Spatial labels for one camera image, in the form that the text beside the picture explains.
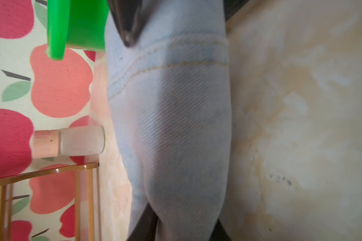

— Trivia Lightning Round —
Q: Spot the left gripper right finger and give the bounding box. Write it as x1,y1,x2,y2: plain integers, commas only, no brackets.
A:
209,220,232,241

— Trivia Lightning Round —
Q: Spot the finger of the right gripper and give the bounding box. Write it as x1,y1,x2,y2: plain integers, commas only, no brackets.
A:
223,0,249,21
108,0,152,48

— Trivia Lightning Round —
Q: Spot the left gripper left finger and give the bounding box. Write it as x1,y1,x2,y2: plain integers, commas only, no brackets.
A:
126,204,158,241

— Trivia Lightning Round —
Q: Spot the green plastic basket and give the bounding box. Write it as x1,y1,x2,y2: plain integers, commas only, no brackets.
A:
46,0,109,61

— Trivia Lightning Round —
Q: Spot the light denim skirt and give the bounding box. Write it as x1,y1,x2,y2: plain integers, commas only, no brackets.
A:
105,1,232,241

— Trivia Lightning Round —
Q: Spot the pink-cap clear bottle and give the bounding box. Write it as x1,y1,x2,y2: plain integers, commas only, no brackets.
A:
30,125,106,159

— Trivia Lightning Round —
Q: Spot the wooden two-tier shelf rack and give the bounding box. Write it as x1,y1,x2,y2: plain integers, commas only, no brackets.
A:
0,162,102,241

